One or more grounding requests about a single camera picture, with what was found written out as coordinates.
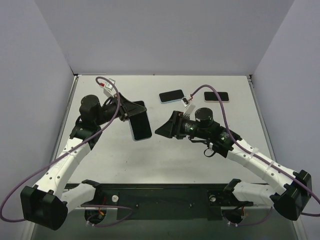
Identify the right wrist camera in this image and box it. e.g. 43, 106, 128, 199
181, 96, 196, 117

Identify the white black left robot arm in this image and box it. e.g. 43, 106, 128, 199
20, 94, 147, 230

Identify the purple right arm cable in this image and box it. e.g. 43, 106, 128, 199
184, 84, 320, 228

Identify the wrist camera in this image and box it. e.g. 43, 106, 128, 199
100, 78, 116, 97
181, 96, 196, 117

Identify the phone in cream case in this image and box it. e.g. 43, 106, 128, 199
204, 91, 230, 103

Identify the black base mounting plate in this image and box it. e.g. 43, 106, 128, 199
86, 183, 253, 221

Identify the phone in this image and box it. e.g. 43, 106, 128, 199
204, 91, 230, 103
159, 89, 185, 104

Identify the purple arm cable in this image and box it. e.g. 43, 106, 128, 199
0, 76, 135, 228
184, 84, 320, 228

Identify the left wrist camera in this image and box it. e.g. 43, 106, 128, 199
100, 78, 116, 97

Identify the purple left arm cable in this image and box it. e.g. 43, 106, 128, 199
0, 76, 135, 228

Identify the black smartphone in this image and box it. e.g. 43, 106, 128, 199
129, 111, 152, 141

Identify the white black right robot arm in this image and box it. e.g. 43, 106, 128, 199
155, 107, 312, 221

